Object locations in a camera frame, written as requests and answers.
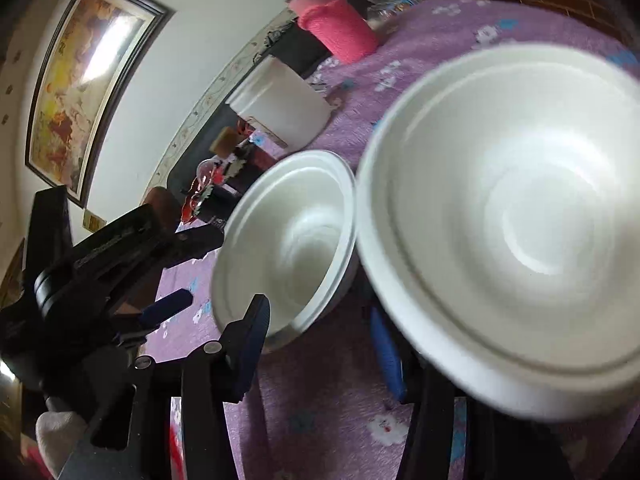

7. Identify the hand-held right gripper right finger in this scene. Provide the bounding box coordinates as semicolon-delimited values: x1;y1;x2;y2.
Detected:
369;305;496;480

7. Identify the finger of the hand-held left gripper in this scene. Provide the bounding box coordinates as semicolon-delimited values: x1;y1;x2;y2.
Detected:
112;290;194;343
170;226;224;267

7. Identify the brown upholstered chair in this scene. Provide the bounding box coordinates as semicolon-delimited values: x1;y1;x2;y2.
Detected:
145;186;182;233

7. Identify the printed plastic bag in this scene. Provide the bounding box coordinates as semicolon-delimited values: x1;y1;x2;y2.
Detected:
367;0;418;26

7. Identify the white plastic jar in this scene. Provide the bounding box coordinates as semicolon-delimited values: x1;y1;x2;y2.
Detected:
225;55;335;150

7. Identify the framed wall painting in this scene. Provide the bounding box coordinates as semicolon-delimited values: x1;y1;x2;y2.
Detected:
25;0;176;209

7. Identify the person's left hand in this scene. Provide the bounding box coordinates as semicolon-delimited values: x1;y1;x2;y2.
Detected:
36;400;91;480

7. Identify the pink thermos with knit sleeve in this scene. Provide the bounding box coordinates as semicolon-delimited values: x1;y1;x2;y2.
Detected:
274;0;380;64

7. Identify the white disposable bowl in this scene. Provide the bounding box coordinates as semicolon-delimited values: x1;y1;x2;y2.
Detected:
211;150;358;355
356;42;640;422

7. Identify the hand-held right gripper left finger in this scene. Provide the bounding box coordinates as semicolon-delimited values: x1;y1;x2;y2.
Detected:
62;294;271;480

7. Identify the brown capped bottle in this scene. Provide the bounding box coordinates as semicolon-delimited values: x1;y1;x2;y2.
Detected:
212;127;251;158

